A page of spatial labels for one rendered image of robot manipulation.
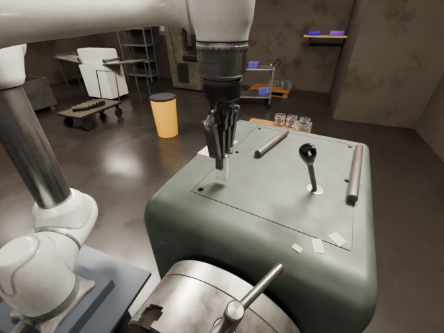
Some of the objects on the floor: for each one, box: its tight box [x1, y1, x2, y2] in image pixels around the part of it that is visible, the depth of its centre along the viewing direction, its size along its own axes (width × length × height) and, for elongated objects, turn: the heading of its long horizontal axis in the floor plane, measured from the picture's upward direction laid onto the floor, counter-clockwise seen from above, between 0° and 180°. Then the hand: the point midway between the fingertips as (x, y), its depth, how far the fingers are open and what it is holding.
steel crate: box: [22, 75, 57, 111], centre depth 442 cm, size 80×95×65 cm
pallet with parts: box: [248, 113, 312, 133], centre depth 353 cm, size 109×76×32 cm
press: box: [164, 26, 204, 91], centre depth 564 cm, size 143×123×273 cm
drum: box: [149, 93, 178, 138], centre depth 355 cm, size 40×40×64 cm
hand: (222, 166), depth 52 cm, fingers closed
